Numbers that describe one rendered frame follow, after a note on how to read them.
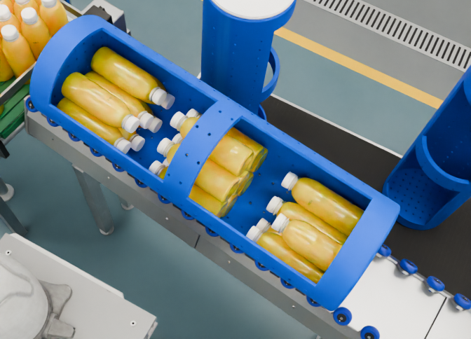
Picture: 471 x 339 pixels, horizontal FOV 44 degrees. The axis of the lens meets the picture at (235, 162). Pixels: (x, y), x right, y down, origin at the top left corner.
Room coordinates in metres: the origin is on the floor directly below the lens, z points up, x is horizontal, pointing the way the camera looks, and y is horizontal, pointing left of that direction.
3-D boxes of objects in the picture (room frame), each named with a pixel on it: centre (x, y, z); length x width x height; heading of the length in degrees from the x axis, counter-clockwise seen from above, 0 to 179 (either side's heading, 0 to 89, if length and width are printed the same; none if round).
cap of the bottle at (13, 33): (0.88, 0.63, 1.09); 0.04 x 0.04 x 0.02
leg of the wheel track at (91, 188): (0.75, 0.49, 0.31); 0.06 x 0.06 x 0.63; 64
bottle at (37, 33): (0.95, 0.60, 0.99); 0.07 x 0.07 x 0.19
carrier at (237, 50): (1.25, 0.04, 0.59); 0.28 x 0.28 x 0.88
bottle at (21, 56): (0.88, 0.63, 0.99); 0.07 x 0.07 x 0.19
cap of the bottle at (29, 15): (0.95, 0.60, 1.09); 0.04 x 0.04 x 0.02
